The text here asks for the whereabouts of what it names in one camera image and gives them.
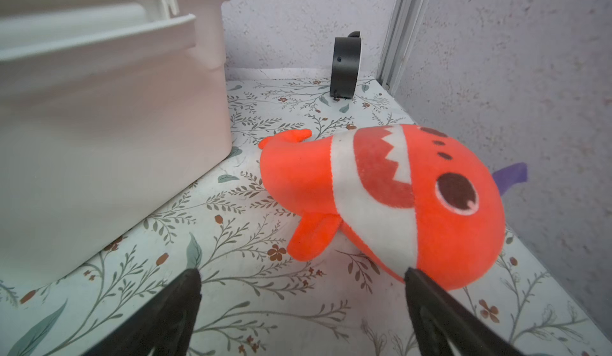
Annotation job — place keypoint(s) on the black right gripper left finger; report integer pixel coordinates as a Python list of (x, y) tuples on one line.
[(163, 326)]

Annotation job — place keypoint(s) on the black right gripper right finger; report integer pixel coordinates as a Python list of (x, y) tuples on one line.
[(442, 325)]

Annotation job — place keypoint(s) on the white plastic storage bin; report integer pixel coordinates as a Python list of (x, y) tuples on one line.
[(109, 108)]

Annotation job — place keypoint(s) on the aluminium frame post right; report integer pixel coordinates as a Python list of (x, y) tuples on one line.
[(405, 22)]

